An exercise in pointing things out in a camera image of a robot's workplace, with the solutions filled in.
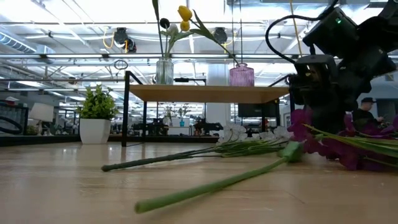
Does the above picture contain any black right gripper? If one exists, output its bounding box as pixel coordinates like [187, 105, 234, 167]
[289, 54, 371, 135]

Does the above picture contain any purple artificial flower bunch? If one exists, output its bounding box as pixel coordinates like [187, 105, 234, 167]
[134, 107, 398, 215]

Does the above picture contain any white artificial daisy bunch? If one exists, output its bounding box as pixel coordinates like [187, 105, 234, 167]
[101, 123, 293, 172]

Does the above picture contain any purple ribbed glass vase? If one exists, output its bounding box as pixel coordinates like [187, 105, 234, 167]
[229, 63, 255, 87]

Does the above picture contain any clear ribbed glass vase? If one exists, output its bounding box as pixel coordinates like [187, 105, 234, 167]
[155, 57, 175, 85]

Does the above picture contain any yellow artificial tulip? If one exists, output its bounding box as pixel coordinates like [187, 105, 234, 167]
[177, 5, 241, 65]
[179, 20, 241, 65]

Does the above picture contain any wooden shelf with black legs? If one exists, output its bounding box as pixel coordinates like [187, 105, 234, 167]
[121, 70, 295, 147]

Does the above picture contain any person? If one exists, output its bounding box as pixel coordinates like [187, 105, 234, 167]
[351, 96, 385, 133]

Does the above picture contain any black wide monitor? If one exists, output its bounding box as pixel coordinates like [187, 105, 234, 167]
[238, 102, 278, 118]

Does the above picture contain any green plant in white pot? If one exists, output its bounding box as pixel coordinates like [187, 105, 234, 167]
[76, 83, 119, 146]

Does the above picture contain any long ceiling light bar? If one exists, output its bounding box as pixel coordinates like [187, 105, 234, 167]
[0, 53, 398, 60]

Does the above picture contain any white shade lamp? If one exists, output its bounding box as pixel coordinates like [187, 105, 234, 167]
[28, 102, 55, 136]

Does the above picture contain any hanging yellow cable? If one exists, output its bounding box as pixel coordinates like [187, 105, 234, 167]
[289, 0, 303, 57]

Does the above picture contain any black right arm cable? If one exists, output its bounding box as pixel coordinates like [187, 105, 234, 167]
[265, 0, 340, 65]

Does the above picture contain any black ceiling cord reel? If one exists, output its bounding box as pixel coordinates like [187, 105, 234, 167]
[124, 37, 137, 54]
[113, 27, 129, 45]
[213, 27, 229, 44]

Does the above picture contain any black frame back rail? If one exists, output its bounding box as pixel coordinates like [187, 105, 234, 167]
[0, 134, 220, 147]

